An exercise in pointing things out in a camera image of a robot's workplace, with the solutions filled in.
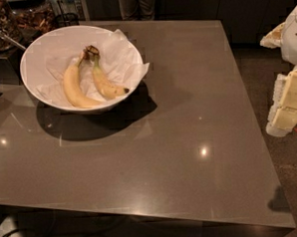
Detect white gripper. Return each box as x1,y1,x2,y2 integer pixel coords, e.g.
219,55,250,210
259,5,297,137

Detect yellow banana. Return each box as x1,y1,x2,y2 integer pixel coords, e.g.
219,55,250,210
63,50,101,109
86,46,130,100

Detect white ceramic bowl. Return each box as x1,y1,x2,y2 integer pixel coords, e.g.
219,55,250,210
20,25,149,114

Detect person's legs in trousers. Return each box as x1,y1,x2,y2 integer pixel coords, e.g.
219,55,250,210
119,0,155,21

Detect glass jar of snacks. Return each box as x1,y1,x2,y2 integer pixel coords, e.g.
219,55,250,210
0,0,56,52

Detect black wire basket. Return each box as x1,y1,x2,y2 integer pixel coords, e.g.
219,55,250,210
55,13,79,29

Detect metal scoop handle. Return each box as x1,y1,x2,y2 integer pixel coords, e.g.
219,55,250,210
0,31,26,51

